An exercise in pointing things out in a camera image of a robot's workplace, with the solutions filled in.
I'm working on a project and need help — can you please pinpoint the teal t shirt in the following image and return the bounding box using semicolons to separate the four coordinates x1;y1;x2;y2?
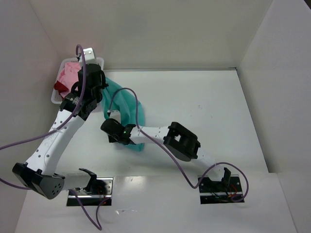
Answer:
101;78;145;152

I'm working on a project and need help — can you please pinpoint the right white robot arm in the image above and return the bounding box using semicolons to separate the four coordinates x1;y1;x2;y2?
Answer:
101;118;231;191

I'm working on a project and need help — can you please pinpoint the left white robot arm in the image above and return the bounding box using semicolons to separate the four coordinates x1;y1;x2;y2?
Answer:
12;64;108;200

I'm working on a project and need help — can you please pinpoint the pink t shirt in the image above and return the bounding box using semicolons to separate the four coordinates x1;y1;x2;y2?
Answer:
57;62;81;99

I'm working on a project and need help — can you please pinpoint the red t shirt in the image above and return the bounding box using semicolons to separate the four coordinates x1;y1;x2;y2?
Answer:
53;81;69;93

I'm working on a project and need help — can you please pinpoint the white plastic basket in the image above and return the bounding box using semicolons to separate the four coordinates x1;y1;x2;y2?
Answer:
51;56;105;105

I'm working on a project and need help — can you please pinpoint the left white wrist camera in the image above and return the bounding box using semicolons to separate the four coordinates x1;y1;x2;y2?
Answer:
76;47;98;67

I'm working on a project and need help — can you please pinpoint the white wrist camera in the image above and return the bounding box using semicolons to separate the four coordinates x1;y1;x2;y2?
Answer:
76;47;98;67
106;110;121;123

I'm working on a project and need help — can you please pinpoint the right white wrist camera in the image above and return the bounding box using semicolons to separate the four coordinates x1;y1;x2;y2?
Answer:
106;110;121;123

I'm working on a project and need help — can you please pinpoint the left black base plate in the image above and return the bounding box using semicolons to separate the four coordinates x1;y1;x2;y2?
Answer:
73;177;114;206

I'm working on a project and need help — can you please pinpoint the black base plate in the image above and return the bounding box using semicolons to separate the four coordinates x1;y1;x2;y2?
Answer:
199;175;243;204
73;177;114;206

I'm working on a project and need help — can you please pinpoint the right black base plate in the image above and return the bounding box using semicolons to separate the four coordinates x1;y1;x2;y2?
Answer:
199;175;243;204

